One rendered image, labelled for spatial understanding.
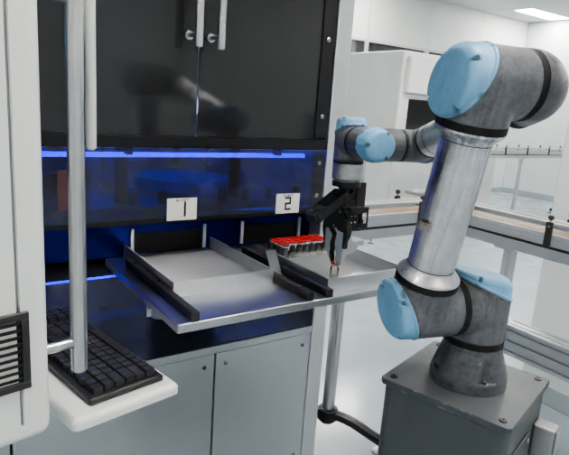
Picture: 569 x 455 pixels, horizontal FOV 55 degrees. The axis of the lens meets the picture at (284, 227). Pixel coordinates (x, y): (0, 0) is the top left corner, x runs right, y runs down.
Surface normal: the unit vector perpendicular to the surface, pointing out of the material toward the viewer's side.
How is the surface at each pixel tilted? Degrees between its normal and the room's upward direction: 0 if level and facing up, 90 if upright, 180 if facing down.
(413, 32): 90
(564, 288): 90
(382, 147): 89
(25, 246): 90
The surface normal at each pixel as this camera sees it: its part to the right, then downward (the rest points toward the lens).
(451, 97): -0.92, -0.11
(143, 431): 0.56, 0.22
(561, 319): -0.83, 0.07
